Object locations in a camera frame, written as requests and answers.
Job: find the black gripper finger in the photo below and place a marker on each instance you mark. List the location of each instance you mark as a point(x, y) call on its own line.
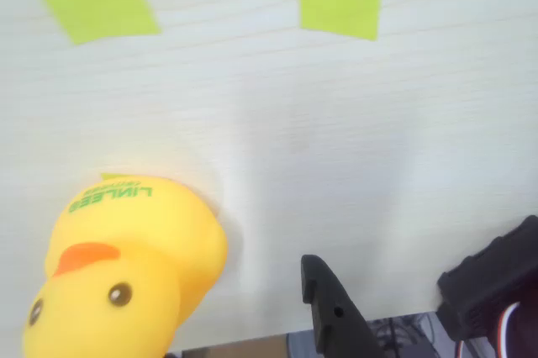
point(336, 316)

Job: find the yellow rubber duck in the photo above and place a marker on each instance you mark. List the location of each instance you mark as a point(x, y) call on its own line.
point(126, 227)

